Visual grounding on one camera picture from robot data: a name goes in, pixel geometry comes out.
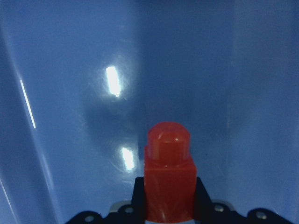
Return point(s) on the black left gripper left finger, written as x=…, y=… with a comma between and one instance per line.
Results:
x=138, y=201

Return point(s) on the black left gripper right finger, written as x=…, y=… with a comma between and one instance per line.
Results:
x=202, y=203

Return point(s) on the red toy block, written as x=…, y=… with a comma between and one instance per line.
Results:
x=169, y=174

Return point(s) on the blue plastic tray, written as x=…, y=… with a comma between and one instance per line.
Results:
x=82, y=82

